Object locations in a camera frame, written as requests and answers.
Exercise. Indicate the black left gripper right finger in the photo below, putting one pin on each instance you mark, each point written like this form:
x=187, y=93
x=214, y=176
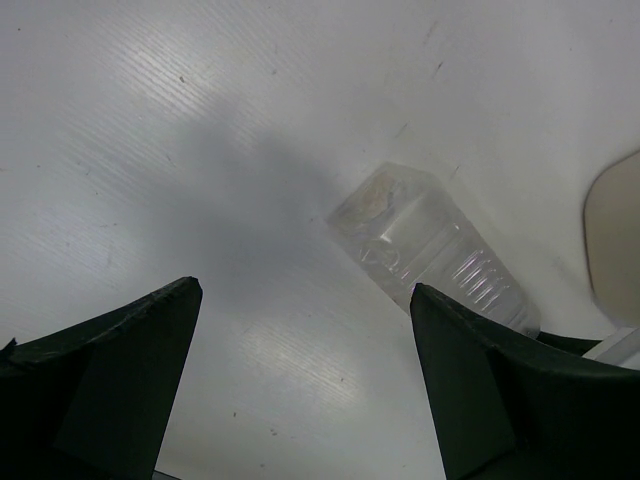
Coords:
x=506, y=406

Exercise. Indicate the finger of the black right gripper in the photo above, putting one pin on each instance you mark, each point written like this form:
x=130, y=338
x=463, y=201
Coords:
x=575, y=346

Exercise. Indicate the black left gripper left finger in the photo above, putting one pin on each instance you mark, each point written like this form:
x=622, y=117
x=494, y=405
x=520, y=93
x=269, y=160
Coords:
x=92, y=401

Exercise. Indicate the square clear juice bottle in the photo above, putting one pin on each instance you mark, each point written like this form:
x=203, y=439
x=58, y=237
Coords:
x=402, y=228

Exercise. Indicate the beige plastic bin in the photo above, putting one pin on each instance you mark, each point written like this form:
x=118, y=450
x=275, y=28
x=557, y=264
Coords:
x=611, y=237

